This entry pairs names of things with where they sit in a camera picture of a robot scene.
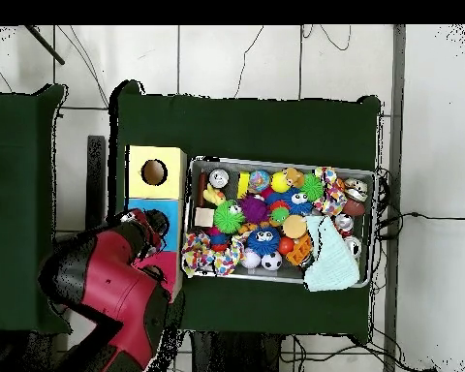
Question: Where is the wooden three-hole box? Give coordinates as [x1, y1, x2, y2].
[124, 144, 188, 303]

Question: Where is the dark green tablecloth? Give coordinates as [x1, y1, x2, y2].
[106, 79, 382, 337]

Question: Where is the brown teddy bear plush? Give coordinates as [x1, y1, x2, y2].
[282, 167, 307, 190]

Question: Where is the green fuzzy googly-eyed toy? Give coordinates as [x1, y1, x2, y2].
[212, 200, 246, 234]

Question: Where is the black upright stand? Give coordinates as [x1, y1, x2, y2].
[85, 135, 107, 230]

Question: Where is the purple spiky rubber toy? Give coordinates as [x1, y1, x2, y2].
[239, 194, 270, 225]

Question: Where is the black rod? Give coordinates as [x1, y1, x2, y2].
[24, 24, 66, 66]

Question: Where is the metal mesh bin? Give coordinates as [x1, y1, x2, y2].
[180, 155, 377, 289]

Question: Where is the silver drink can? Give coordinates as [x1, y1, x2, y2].
[207, 169, 231, 189]

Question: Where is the globe print ball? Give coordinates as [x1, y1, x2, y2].
[249, 169, 271, 192]

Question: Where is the black cable with plug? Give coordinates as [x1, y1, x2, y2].
[375, 210, 465, 239]

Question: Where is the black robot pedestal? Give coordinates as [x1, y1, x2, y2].
[189, 330, 284, 372]

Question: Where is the orange plastic block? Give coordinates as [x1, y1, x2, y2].
[286, 233, 315, 266]

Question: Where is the mint waffle cloth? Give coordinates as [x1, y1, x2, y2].
[303, 214, 362, 293]

